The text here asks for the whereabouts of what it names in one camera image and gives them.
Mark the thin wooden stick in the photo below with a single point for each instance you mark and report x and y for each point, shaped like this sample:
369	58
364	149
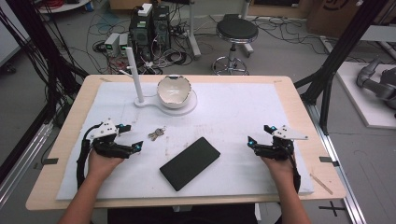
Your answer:
321	184

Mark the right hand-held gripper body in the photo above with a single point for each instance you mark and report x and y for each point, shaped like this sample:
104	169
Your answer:
288	133

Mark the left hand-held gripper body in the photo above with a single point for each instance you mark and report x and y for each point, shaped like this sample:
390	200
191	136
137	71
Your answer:
104	130

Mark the bunch of metal keys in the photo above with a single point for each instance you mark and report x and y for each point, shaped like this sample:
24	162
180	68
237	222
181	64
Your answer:
156	133

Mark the grey power supply box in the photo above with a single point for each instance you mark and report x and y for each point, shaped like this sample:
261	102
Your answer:
123	43
112	43

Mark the white foam mat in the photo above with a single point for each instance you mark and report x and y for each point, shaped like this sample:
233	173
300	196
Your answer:
230	121

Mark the black tape strip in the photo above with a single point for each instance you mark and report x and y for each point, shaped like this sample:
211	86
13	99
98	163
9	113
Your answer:
49	161
328	160

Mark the black round stool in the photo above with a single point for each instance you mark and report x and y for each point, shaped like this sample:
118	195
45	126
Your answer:
236	31

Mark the person's left hand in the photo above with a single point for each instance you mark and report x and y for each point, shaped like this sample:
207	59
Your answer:
101	166

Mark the black metal frame strut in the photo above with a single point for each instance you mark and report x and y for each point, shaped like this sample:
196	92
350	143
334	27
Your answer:
339	49
43	43

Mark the white stand with pole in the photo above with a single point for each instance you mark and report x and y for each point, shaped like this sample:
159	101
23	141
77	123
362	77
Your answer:
137	84

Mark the black computer tower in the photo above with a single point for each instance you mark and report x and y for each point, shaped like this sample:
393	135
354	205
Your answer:
161	28
140	34

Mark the aluminium rail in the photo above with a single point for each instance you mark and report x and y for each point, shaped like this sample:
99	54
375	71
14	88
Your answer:
336	168
21	165

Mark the person's lap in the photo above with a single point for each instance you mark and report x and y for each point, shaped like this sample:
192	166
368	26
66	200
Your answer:
183	216

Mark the person's right hand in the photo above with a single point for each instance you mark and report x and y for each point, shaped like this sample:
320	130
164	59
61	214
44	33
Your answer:
280	169

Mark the cardboard box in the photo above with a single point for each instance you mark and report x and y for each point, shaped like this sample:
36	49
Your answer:
342	15

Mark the white power adapter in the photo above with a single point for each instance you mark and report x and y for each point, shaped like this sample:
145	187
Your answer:
145	9

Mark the white floor platform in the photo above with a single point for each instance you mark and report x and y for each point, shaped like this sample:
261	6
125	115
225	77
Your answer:
370	112

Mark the white ceramic bowl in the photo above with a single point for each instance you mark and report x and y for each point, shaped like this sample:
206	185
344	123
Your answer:
173	91

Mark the black tape cross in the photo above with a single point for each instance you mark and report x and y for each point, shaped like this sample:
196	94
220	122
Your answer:
332	207

